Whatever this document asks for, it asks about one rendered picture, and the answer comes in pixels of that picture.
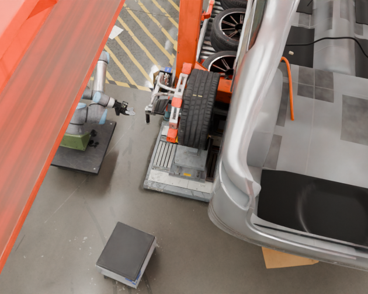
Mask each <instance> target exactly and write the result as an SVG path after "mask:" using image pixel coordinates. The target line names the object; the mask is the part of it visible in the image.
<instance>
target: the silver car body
mask: <svg viewBox="0 0 368 294"><path fill-rule="evenodd" d="M236 66H237V68H236V72H235V78H234V84H233V88H232V94H231V99H230V104H229V108H228V113H227V118H226V121H225V126H224V131H223V136H222V139H221V144H220V148H219V152H218V156H217V160H216V165H215V169H214V174H213V181H212V184H211V190H210V196H209V201H208V206H207V211H208V216H209V218H210V220H211V221H212V222H213V223H214V224H215V225H216V226H217V227H218V228H219V229H221V230H222V231H224V232H226V233H228V234H229V235H232V236H234V237H236V238H238V239H241V240H243V241H246V242H249V243H252V244H255V245H258V246H261V247H265V248H267V249H272V250H276V251H280V252H283V253H287V254H292V255H295V256H299V257H304V258H309V259H312V260H317V261H322V262H325V263H330V264H335V265H340V266H344V267H349V268H354V269H357V270H362V271H367V272H368V0H248V3H247V9H246V13H245V18H244V23H243V26H242V31H241V36H240V40H239V45H238V50H237V56H236V60H235V65H234V71H235V67H236ZM233 76H234V72H233ZM233 76H232V78H233ZM263 164H264V167H263Z"/></svg>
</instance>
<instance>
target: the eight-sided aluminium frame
mask: <svg viewBox="0 0 368 294"><path fill-rule="evenodd" d="M189 78H190V75H188V74H184V73H180V75H179V80H178V84H177V87H176V91H175V94H174V97H177V98H180V99H182V97H183V92H184V95H185V93H186V88H187V85H188V81H189ZM181 81H182V90H181V92H178V91H179V87H180V83H181ZM186 81H187V83H186ZM185 85H186V88H185ZM174 110H175V108H174V107H172V111H171V116H170V119H169V128H172V125H173V129H176V130H179V125H178V117H180V116H181V113H180V112H179V111H180V108H177V112H176V117H173V114H174ZM177 126H178V128H177Z"/></svg>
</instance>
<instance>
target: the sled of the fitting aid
mask: <svg viewBox="0 0 368 294"><path fill-rule="evenodd" d="M213 141H214V138H213V137H211V140H210V146H209V151H208V154H207V160H206V165H205V168H204V171H201V170H196V169H191V168H187V167H182V166H177V165H174V160H175V156H176V152H177V149H178V145H176V146H175V150H174V153H173V157H172V161H171V165H170V168H169V174H168V175H169V176H172V177H178V178H181V179H187V180H192V181H196V182H200V183H205V181H206V175H207V169H208V166H209V160H210V155H211V150H212V146H213Z"/></svg>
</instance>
